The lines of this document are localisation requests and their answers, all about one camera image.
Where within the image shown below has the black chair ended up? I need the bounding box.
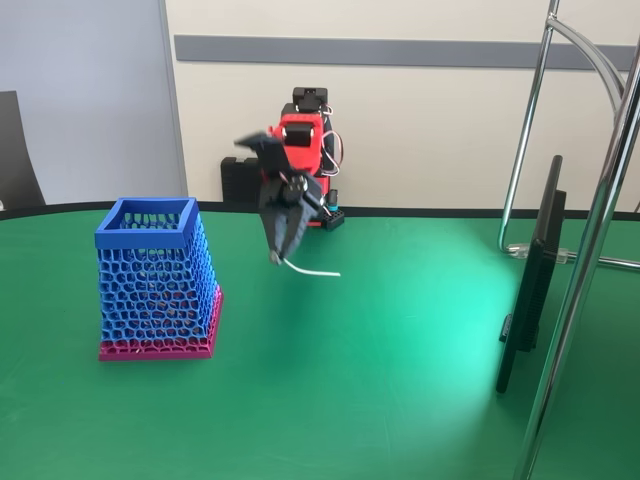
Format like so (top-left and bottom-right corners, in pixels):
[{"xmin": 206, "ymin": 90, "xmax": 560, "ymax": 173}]
[{"xmin": 0, "ymin": 90, "xmax": 47, "ymax": 211}]

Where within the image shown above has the black monitor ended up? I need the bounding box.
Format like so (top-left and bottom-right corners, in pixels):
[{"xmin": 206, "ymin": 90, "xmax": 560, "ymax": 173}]
[{"xmin": 494, "ymin": 154, "xmax": 569, "ymax": 396}]

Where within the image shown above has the small camera on black mount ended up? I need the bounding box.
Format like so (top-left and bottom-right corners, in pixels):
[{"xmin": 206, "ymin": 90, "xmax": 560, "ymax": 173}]
[{"xmin": 233, "ymin": 130, "xmax": 292, "ymax": 176}]

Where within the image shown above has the black perforated arm base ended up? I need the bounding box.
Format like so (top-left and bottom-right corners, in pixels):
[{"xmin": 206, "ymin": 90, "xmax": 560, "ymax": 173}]
[{"xmin": 304, "ymin": 208, "xmax": 347, "ymax": 232}]

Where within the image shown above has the black plastic case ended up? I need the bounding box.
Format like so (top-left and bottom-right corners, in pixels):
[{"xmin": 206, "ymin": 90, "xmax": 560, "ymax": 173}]
[{"xmin": 220, "ymin": 156, "xmax": 266, "ymax": 204}]

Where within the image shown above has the chrome tube stand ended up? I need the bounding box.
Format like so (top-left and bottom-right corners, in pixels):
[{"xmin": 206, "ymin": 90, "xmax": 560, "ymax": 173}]
[{"xmin": 497, "ymin": 0, "xmax": 640, "ymax": 480}]

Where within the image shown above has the blue and magenta mesh basket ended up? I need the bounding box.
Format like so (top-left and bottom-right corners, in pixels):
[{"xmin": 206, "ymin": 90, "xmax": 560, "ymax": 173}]
[{"xmin": 94, "ymin": 197, "xmax": 225, "ymax": 363}]

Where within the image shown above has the red and white servo cable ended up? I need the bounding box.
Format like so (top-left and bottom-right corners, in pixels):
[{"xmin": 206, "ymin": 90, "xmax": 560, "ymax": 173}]
[{"xmin": 319, "ymin": 102, "xmax": 347, "ymax": 180}]

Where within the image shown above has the green table cloth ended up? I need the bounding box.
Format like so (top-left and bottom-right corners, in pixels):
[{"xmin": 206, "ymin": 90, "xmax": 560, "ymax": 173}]
[{"xmin": 0, "ymin": 199, "xmax": 640, "ymax": 480}]

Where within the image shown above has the grey wall rail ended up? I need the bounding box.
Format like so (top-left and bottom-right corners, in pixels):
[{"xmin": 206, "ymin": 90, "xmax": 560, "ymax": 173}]
[{"xmin": 173, "ymin": 34, "xmax": 640, "ymax": 72}]

